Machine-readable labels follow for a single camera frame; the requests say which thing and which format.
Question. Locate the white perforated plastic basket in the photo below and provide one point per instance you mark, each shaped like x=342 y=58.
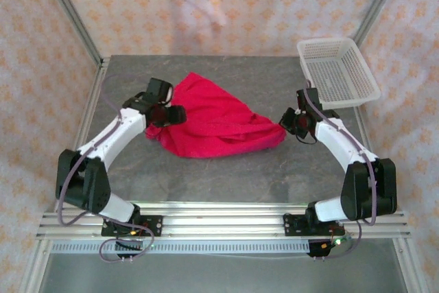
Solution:
x=336 y=73

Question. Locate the aluminium mounting rail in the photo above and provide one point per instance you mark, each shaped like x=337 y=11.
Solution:
x=223 y=221

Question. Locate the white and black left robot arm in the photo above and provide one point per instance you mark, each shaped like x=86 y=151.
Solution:
x=113 y=135

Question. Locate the aluminium frame leg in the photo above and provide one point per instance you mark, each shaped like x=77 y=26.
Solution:
x=32 y=269
x=413 y=269

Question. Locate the aluminium frame post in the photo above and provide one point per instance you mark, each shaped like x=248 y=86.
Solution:
x=377 y=5
x=73 y=15

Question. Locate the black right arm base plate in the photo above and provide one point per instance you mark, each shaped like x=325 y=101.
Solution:
x=291 y=226

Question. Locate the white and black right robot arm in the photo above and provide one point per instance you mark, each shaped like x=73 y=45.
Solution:
x=339 y=142

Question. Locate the black right electronics bracket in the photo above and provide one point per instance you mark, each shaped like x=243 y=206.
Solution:
x=317 y=248

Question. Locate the aluminium table side rail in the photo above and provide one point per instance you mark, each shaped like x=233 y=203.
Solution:
x=365 y=135
x=89 y=107

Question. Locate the red t-shirt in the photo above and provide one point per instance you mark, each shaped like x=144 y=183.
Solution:
x=212 y=125

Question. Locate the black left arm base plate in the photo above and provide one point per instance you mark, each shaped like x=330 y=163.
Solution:
x=154 y=224

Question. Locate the grey metal lower panel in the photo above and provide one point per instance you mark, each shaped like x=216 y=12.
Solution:
x=219 y=276

